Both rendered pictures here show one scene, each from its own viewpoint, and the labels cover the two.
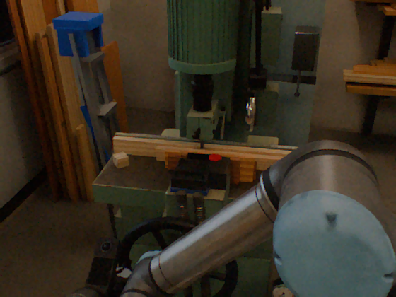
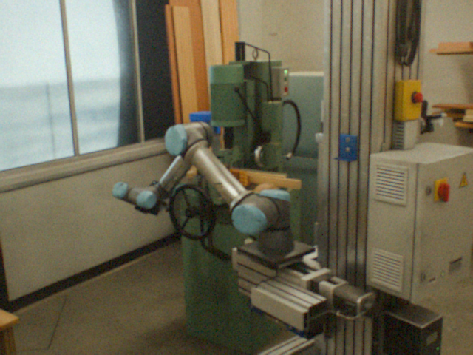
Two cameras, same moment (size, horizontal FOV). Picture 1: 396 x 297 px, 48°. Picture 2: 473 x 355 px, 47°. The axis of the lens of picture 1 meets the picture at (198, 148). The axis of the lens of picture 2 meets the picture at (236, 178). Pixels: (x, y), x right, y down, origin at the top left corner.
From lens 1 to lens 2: 1.87 m
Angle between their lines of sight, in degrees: 26
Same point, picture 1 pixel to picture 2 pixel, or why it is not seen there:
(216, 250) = (175, 166)
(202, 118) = (225, 151)
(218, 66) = (228, 123)
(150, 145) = not seen: hidden behind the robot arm
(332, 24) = (437, 138)
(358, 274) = (177, 141)
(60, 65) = not seen: hidden behind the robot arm
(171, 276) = (164, 180)
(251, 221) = not seen: hidden behind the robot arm
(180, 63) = (213, 121)
